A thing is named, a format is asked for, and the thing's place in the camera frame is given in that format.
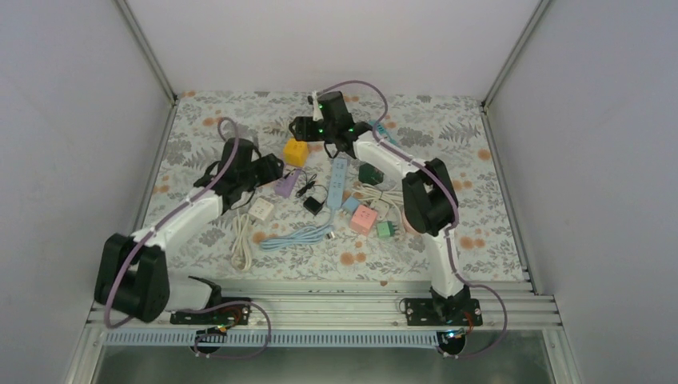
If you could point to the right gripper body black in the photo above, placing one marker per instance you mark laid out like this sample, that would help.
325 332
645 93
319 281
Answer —
305 128

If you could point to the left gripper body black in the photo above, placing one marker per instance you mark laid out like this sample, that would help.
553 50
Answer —
269 174

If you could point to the yellow cube power socket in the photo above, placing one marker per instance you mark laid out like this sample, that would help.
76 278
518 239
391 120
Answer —
295 153

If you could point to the dark green cube socket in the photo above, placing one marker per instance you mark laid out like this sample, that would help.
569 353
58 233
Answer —
370 175

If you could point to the pink cube power socket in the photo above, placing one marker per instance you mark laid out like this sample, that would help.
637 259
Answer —
363 220

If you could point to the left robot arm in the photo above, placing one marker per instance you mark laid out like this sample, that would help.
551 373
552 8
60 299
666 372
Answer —
133 276

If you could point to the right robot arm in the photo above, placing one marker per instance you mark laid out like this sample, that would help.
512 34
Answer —
429 202

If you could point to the small green plug adapter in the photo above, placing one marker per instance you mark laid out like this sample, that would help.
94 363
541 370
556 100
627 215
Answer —
386 229

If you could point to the purple usb power strip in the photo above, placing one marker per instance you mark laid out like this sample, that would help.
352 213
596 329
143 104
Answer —
286 184

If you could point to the white square socket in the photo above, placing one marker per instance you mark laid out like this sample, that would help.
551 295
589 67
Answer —
261 210

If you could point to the light blue power strip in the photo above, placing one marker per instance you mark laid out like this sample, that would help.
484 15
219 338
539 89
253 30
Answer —
336 185

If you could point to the teal power strip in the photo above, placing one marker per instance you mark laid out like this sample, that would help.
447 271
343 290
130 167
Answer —
384 131

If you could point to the small light blue adapter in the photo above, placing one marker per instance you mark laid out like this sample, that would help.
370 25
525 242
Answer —
350 205

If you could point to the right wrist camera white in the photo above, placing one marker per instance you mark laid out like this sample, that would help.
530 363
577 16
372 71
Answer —
317 107

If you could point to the black charger with cable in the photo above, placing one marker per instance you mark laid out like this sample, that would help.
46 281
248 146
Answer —
309 184

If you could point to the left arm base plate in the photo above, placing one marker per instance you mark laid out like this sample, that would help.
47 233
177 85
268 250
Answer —
236 313

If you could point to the light blue cable duct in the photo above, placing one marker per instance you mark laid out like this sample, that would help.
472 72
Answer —
278 338

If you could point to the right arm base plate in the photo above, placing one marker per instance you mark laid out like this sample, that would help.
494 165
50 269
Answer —
422 312

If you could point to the aluminium rail frame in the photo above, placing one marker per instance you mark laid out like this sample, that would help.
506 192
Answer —
373 305

